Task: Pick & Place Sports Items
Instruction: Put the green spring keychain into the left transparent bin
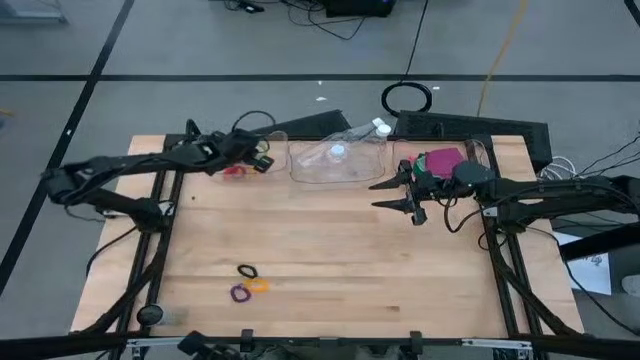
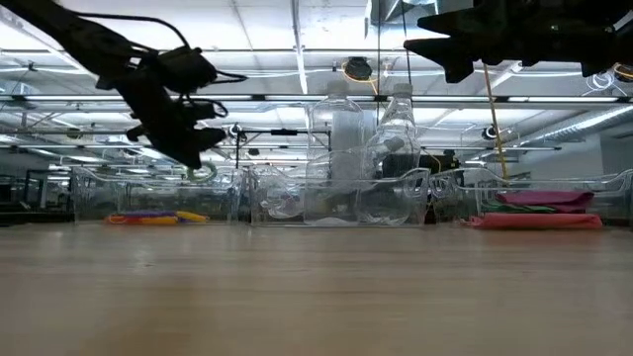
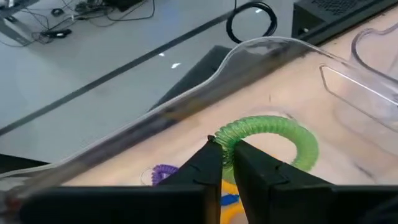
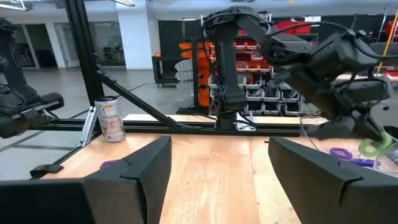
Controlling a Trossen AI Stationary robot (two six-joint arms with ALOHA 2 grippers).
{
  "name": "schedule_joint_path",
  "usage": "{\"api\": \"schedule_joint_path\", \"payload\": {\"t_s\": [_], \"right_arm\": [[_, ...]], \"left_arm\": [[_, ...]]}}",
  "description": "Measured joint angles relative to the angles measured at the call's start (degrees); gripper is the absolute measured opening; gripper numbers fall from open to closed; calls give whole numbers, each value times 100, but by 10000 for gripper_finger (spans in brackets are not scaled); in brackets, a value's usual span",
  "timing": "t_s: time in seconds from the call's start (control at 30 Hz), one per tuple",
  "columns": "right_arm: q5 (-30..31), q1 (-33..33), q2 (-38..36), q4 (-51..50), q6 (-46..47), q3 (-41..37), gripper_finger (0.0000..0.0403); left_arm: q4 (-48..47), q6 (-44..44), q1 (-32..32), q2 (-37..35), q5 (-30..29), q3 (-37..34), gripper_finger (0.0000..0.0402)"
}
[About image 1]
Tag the black perforated case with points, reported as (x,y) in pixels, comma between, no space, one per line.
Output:
(500,130)

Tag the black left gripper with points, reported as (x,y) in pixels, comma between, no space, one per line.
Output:
(242,147)

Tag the purple coil wristband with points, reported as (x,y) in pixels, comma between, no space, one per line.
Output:
(232,293)

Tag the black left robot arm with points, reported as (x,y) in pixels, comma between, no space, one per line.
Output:
(140,162)

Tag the pink cloth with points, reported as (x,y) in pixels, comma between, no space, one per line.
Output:
(407,165)

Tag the grey metal base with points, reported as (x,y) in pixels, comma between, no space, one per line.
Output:
(30,17)

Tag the dark green cloth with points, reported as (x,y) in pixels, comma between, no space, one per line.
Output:
(419,171)

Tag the black beam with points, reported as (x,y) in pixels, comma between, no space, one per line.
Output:
(600,242)

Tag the silver frame bracket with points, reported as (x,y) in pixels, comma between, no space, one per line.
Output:
(160,342)
(495,343)

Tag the black box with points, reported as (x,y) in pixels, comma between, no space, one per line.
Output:
(360,7)

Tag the white paper sheet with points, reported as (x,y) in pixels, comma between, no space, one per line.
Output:
(590,275)

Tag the red-orange coil wristband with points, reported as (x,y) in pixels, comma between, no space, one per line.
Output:
(225,172)

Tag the black coil wristband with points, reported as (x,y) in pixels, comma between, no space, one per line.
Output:
(239,270)

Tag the magenta cloth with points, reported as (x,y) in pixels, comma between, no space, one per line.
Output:
(445,160)

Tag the black table clamp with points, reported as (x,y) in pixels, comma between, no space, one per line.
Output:
(415,342)
(247,340)

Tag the black flat panel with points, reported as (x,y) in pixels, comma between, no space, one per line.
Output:
(310,125)

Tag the yellow-orange coil wristband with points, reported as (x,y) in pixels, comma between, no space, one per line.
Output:
(251,173)
(268,285)

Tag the clear plastic bin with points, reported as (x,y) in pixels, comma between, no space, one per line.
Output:
(480,150)
(320,175)
(280,150)

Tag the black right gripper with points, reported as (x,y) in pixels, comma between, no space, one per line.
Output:
(430,185)

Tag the black power adapter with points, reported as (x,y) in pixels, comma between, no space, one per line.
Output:
(251,7)

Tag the black metal table frame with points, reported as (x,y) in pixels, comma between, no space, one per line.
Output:
(60,345)

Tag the white object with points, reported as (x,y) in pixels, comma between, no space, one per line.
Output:
(632,286)

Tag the black round disc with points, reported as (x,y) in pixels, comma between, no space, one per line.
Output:
(150,315)

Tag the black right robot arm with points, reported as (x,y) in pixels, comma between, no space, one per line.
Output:
(550,192)

